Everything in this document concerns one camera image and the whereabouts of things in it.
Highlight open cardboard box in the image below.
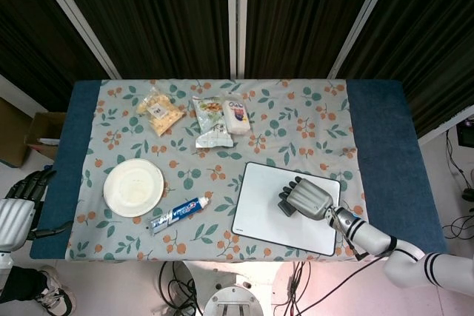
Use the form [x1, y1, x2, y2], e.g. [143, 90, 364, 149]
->
[24, 111, 67, 161]

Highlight white rectangular board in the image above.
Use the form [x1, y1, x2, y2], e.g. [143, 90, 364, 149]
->
[231, 161, 341, 257]

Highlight long black arm cable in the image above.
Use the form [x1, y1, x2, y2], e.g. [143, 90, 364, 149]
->
[296, 249, 393, 316]

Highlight dark pleated curtain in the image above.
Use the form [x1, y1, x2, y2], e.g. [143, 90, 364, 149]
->
[338, 0, 474, 138]
[0, 0, 108, 110]
[246, 0, 386, 80]
[50, 0, 230, 80]

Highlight green white snack bag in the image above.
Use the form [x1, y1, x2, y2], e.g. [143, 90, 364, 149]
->
[191, 95, 234, 149]

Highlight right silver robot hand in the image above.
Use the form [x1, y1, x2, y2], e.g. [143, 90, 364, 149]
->
[277, 177, 335, 221]

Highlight clear bag of yellow snacks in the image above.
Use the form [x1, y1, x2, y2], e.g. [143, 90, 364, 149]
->
[136, 87, 186, 138]

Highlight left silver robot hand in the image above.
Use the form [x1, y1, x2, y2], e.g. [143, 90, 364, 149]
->
[0, 169, 73, 249]

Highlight white upright frame post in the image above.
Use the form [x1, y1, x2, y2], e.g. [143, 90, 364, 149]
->
[226, 0, 248, 80]

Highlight blue felt table cover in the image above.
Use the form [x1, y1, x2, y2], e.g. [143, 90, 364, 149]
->
[29, 78, 447, 260]

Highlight dark grey whiteboard eraser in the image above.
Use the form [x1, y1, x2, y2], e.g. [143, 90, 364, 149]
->
[276, 199, 297, 218]

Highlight white paper plate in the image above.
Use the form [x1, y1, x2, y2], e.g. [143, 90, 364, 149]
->
[102, 158, 165, 218]

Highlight white frame bar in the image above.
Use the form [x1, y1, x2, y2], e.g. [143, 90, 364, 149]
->
[417, 103, 474, 147]

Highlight black screen device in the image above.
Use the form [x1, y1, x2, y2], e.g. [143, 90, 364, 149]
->
[457, 119, 474, 147]

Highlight large brown cardboard box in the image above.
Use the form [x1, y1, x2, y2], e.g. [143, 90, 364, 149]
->
[0, 97, 33, 167]

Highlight black coiled floor cable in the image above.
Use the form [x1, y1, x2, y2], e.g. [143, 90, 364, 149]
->
[158, 260, 204, 316]

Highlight black floor cable bundle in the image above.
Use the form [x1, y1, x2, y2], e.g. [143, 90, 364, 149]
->
[442, 129, 474, 240]

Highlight floral tablecloth with orange fruits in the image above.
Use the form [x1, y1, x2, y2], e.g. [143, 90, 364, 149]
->
[64, 78, 375, 262]

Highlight white slanted frame post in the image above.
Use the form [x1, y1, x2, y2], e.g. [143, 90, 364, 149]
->
[29, 0, 122, 80]
[327, 0, 401, 80]

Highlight white packet with blue print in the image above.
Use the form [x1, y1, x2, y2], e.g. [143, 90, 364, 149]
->
[221, 90, 252, 135]

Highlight black trouser leg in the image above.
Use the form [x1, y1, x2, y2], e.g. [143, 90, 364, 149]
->
[0, 266, 51, 302]

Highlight black white sneaker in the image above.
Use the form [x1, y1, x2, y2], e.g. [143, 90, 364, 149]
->
[36, 266, 77, 313]

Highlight blue white toothpaste tube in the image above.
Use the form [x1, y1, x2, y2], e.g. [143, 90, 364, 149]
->
[148, 197, 212, 235]

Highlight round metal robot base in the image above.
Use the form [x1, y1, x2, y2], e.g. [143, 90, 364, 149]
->
[203, 286, 264, 316]

